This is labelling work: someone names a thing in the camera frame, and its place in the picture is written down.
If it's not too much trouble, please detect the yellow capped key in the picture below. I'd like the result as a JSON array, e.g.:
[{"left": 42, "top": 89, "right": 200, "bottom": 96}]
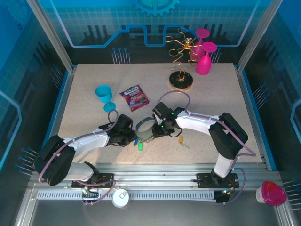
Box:
[{"left": 178, "top": 135, "right": 190, "bottom": 149}]

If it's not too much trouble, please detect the metal keyring with chain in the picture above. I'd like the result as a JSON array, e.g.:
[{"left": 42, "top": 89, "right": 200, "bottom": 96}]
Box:
[{"left": 135, "top": 117, "right": 158, "bottom": 145}]

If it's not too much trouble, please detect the purple candy bag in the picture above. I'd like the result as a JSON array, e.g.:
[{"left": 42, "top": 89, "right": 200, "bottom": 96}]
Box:
[{"left": 119, "top": 85, "right": 151, "bottom": 112}]

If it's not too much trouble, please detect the blue plastic goblet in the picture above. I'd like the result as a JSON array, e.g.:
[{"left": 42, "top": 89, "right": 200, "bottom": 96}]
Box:
[{"left": 95, "top": 84, "right": 116, "bottom": 113}]

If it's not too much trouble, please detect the white pull-tab can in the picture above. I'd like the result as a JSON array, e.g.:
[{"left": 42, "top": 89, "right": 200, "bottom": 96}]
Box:
[{"left": 111, "top": 189, "right": 130, "bottom": 208}]

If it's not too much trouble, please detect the pink plastic goblet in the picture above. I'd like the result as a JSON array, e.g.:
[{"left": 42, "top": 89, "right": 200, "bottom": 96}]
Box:
[{"left": 195, "top": 41, "right": 218, "bottom": 76}]

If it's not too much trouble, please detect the white cup with pink lid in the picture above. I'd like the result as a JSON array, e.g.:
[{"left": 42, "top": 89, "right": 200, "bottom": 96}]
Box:
[{"left": 255, "top": 180, "right": 287, "bottom": 207}]

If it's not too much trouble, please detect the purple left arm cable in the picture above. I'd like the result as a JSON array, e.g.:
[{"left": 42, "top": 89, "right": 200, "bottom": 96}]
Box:
[{"left": 38, "top": 109, "right": 119, "bottom": 207}]

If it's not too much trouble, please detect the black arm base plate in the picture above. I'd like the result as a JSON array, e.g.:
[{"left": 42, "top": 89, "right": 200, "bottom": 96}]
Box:
[
  {"left": 71, "top": 173, "right": 115, "bottom": 188},
  {"left": 196, "top": 172, "right": 238, "bottom": 188}
]

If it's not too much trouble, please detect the aluminium front rail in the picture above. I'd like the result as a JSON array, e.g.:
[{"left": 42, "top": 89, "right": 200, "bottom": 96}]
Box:
[{"left": 29, "top": 163, "right": 283, "bottom": 191}]

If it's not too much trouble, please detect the gold wire glass rack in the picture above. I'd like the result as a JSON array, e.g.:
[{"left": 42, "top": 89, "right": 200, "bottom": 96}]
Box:
[{"left": 165, "top": 27, "right": 199, "bottom": 90}]

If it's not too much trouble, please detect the slotted white cable duct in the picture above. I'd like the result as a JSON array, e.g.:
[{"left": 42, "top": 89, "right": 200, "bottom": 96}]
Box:
[{"left": 37, "top": 190, "right": 217, "bottom": 201}]

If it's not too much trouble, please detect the aluminium side rail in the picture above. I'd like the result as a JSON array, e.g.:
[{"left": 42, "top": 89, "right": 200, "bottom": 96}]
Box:
[
  {"left": 29, "top": 67, "right": 77, "bottom": 186},
  {"left": 235, "top": 65, "right": 271, "bottom": 165}
]

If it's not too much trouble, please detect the aluminium frame post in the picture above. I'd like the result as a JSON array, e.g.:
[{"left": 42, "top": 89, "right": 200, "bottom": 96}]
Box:
[
  {"left": 235, "top": 0, "right": 284, "bottom": 73},
  {"left": 25, "top": 0, "right": 77, "bottom": 73}
]

